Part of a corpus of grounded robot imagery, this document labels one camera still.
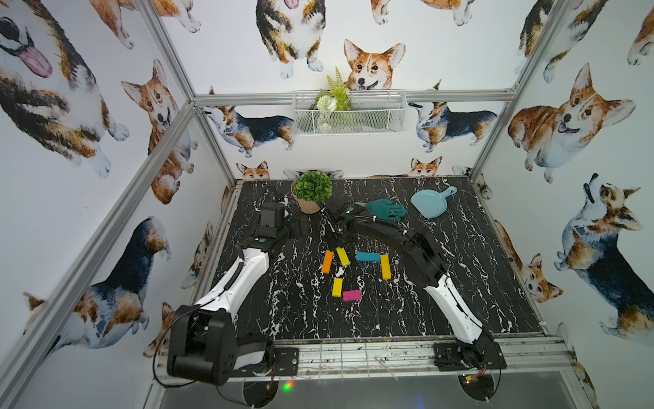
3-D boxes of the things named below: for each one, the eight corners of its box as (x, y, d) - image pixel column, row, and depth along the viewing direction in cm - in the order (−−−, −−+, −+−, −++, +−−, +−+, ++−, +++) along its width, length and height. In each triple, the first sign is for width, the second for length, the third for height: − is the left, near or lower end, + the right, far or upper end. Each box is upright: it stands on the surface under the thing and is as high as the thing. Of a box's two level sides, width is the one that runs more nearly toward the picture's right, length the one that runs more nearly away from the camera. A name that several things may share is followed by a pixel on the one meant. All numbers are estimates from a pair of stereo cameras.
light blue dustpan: (419, 220, 109) (420, 215, 107) (408, 195, 118) (410, 191, 116) (466, 213, 112) (469, 209, 109) (452, 190, 120) (455, 185, 118)
